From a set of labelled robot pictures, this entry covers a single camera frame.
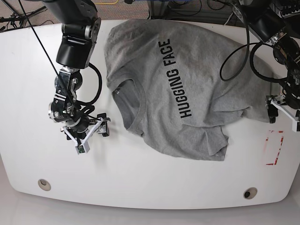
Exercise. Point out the table cable grommet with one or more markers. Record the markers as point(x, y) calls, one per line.
point(250, 193)
point(44, 185)

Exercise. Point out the left table cable grommet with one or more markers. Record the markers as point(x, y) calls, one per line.
point(44, 185)

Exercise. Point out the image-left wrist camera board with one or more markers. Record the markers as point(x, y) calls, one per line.
point(82, 148)

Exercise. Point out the grey metal frame leg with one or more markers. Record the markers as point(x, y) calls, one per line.
point(158, 8)

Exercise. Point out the white power strip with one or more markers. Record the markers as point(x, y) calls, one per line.
point(289, 11)

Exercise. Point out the right table cable grommet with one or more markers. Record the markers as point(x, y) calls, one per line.
point(250, 193)

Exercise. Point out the red tape rectangle marking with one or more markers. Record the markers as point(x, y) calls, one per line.
point(272, 147)

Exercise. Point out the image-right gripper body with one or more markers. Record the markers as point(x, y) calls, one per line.
point(280, 103)

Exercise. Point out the grey printed T-shirt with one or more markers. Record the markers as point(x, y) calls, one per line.
point(177, 84)

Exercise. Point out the black tripod legs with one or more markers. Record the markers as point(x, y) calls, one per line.
point(16, 20)

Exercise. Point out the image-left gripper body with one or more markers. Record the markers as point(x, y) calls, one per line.
point(84, 128)

